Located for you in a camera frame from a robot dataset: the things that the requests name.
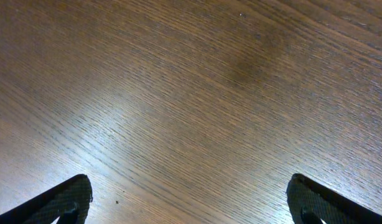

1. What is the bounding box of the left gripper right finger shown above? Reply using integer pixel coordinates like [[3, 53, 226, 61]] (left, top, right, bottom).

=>
[[286, 174, 382, 224]]

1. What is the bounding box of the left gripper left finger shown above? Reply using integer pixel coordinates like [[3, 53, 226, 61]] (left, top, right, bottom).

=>
[[0, 174, 93, 224]]

